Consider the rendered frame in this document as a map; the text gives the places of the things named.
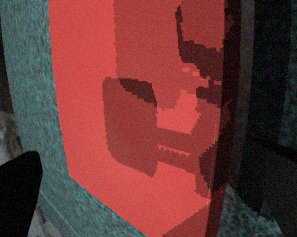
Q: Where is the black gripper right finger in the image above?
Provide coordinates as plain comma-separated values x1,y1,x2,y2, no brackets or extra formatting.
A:
248,138,297,237

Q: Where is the red square lid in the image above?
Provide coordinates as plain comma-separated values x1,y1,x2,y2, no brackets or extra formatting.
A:
48,0,242,237

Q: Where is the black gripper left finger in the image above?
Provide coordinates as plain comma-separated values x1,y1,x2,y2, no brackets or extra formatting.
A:
0,151,43,237

